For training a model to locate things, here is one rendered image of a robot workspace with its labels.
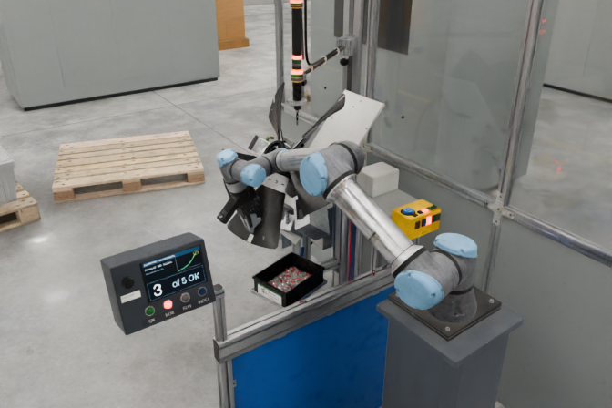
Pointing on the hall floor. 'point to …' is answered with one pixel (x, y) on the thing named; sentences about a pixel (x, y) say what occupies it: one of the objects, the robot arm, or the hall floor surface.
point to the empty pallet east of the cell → (126, 165)
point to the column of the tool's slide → (355, 35)
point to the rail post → (225, 384)
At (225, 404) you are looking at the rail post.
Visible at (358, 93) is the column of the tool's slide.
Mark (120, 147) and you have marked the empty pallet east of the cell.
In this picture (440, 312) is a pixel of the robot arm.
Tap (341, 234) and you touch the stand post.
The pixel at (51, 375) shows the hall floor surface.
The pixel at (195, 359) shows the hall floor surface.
